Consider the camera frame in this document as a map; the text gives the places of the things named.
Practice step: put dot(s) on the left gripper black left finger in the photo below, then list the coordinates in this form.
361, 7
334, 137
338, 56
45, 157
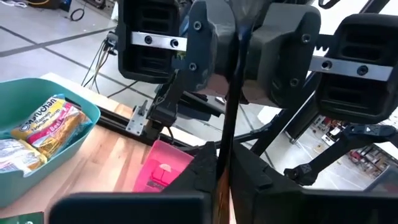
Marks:
140, 205

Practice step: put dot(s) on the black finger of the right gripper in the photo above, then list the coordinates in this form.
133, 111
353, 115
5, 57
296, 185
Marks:
280, 56
211, 46

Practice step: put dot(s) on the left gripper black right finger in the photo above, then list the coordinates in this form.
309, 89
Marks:
280, 199

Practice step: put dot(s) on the yellow ramen noodle packet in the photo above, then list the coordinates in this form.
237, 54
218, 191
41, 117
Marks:
46, 124

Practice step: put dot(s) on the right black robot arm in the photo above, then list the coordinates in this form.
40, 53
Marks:
164, 109

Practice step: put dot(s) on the pink translucent plastic tray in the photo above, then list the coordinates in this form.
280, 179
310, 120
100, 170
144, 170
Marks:
161, 155

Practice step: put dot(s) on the teal green plastic bin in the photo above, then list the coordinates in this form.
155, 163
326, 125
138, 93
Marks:
18, 90

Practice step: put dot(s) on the whitish noodle packet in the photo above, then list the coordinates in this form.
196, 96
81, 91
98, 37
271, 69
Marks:
18, 155

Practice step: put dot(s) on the silver metal bracket plate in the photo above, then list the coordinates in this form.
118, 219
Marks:
136, 121

